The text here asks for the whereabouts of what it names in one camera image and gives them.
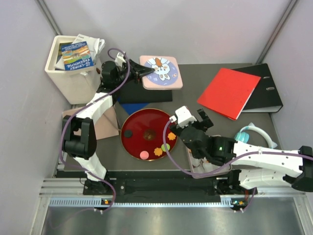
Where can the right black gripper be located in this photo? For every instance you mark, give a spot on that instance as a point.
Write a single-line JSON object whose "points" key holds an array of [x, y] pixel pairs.
{"points": [[204, 125]]}

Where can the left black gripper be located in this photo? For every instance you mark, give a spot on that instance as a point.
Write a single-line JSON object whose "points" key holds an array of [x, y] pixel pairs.
{"points": [[138, 71]]}

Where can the silver tin lid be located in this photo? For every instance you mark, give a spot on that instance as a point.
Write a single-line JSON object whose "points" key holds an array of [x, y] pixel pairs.
{"points": [[166, 74]]}

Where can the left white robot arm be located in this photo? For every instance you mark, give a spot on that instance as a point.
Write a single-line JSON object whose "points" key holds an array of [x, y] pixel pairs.
{"points": [[78, 139]]}

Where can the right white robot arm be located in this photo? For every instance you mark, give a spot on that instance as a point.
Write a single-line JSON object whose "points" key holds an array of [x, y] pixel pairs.
{"points": [[246, 166]]}

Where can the black folder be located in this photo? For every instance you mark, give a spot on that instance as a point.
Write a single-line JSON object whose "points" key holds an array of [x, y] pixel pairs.
{"points": [[132, 93]]}

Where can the blue folder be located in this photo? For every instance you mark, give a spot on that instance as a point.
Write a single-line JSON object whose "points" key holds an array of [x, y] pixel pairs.
{"points": [[131, 108]]}

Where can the red folder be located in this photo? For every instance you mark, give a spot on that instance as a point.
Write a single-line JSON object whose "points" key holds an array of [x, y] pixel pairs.
{"points": [[228, 92]]}

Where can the orange flower cookie right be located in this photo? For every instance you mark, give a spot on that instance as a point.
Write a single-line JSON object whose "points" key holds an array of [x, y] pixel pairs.
{"points": [[171, 136]]}

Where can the orange flower cookie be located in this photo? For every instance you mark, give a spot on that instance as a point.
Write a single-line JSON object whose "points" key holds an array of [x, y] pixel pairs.
{"points": [[158, 151], [171, 136]]}

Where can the teal macaron upper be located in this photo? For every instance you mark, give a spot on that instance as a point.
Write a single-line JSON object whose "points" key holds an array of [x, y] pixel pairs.
{"points": [[243, 136]]}

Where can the cookie tin with paper cups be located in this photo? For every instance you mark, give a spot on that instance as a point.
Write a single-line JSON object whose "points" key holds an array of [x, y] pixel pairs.
{"points": [[199, 166]]}

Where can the green sandwich cookie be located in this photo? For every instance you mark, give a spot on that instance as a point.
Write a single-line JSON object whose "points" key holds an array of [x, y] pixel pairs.
{"points": [[165, 147]]}

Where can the white paper stack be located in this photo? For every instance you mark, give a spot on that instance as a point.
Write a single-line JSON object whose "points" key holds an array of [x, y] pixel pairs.
{"points": [[95, 45]]}

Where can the orange flower cookie lower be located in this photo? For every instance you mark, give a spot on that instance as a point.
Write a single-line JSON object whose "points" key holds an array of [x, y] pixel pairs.
{"points": [[158, 151]]}

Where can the red round lacquer tray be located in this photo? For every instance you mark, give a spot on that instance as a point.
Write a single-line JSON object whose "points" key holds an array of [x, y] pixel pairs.
{"points": [[147, 126]]}

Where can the black sandwich cookie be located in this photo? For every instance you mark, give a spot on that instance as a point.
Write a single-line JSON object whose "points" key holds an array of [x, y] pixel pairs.
{"points": [[128, 133]]}

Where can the white storage bin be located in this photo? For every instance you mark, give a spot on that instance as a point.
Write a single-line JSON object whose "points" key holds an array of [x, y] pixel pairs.
{"points": [[78, 87]]}

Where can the pink notebook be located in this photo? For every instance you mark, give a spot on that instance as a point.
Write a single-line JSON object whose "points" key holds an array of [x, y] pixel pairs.
{"points": [[105, 127]]}

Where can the blue illustrated booklet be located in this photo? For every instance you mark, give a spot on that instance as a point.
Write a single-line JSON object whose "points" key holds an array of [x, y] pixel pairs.
{"points": [[77, 56]]}

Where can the pink sandwich cookie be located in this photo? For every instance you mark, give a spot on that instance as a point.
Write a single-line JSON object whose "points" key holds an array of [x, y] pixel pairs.
{"points": [[144, 155]]}

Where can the black ring binder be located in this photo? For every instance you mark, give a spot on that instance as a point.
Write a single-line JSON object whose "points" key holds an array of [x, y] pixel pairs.
{"points": [[265, 97]]}

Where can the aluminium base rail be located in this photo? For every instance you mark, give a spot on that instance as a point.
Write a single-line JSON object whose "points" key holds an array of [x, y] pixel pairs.
{"points": [[70, 192]]}

